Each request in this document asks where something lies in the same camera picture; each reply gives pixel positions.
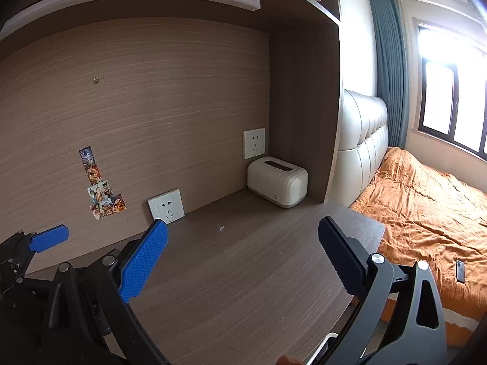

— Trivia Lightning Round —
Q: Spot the dark framed window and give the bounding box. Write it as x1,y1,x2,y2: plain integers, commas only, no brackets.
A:
413,17,487,160

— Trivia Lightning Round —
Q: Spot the bed with orange sheet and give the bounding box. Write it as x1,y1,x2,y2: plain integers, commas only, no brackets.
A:
349,146,487,346

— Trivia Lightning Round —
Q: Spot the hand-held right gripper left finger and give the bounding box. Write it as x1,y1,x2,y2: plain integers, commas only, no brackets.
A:
41,218,179,365

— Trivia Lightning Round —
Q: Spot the grey blue curtain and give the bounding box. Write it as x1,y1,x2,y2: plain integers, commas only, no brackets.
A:
369,0,409,149

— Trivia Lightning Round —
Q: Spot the beige tissue box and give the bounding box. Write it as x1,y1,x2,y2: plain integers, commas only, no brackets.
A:
247,156,309,209

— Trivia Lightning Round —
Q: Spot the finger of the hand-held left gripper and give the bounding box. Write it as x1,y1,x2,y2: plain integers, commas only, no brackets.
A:
11,225,70,275

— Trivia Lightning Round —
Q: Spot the large white wall socket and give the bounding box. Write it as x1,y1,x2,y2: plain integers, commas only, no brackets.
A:
148,187,185,224

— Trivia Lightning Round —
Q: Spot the strip of picture stickers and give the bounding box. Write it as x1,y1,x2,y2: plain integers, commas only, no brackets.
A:
79,145,127,220

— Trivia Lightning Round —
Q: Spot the wooden cabinet side panel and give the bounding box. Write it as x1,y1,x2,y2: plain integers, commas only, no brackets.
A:
268,0,342,204

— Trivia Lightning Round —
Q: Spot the white bed sheet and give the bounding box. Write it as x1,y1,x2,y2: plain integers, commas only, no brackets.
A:
441,306,485,335

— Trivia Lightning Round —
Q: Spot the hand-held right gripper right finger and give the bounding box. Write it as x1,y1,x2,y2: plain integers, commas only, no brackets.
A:
317,216,447,365

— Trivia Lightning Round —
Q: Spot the small white wall socket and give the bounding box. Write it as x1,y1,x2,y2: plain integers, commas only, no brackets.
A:
243,127,266,160

